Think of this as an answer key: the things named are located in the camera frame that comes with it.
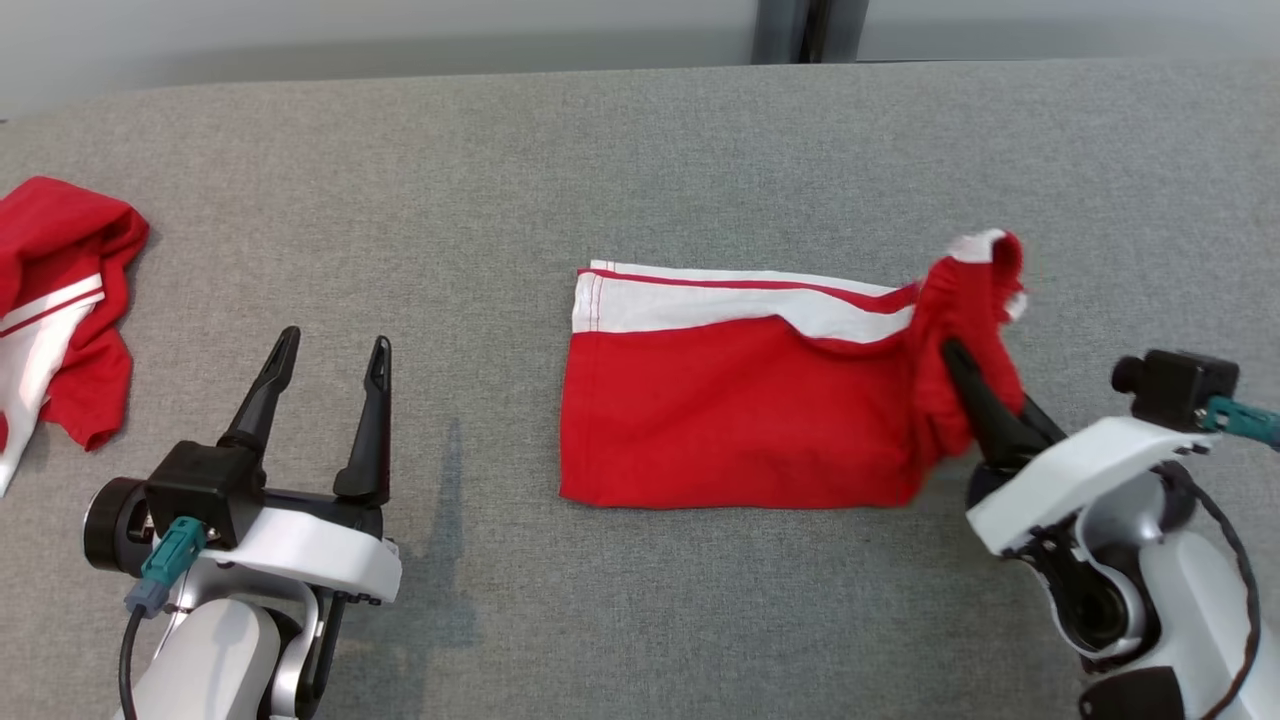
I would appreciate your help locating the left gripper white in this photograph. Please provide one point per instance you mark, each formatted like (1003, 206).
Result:
(320, 555)

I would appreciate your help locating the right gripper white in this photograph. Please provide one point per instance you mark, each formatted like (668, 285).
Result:
(1070, 480)

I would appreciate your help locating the red white basketball shorts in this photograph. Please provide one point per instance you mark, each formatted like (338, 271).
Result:
(730, 410)

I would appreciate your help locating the red Bulls basketball jersey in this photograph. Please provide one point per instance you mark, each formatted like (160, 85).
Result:
(70, 240)

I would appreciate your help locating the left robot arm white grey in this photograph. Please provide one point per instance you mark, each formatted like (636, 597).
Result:
(210, 660)

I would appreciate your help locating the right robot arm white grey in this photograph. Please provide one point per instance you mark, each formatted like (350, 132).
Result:
(1190, 610)

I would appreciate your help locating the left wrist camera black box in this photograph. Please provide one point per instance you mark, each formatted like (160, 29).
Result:
(195, 490)

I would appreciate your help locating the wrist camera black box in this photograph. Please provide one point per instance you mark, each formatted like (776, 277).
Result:
(195, 490)
(1175, 385)

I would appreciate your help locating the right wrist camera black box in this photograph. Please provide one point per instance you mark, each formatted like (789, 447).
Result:
(1175, 385)

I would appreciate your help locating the grey metal partition post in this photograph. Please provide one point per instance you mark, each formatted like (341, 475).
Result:
(780, 30)

